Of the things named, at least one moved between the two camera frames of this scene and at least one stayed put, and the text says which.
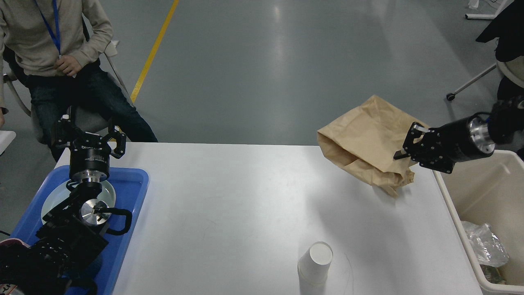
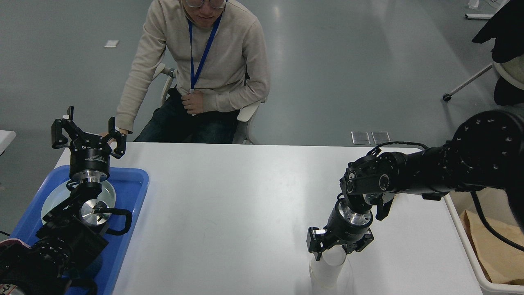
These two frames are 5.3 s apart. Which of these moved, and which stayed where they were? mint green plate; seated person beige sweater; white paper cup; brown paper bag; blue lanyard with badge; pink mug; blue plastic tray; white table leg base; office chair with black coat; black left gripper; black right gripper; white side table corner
Moved: black right gripper; seated person beige sweater; white paper cup; brown paper bag; blue lanyard with badge
Stayed: office chair with black coat; mint green plate; pink mug; white side table corner; blue plastic tray; black left gripper; white table leg base
